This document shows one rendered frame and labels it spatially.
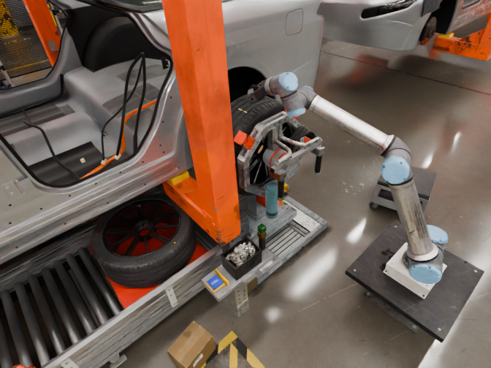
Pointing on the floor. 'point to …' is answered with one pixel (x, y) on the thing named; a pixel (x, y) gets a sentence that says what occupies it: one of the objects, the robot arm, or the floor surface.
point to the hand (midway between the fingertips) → (248, 95)
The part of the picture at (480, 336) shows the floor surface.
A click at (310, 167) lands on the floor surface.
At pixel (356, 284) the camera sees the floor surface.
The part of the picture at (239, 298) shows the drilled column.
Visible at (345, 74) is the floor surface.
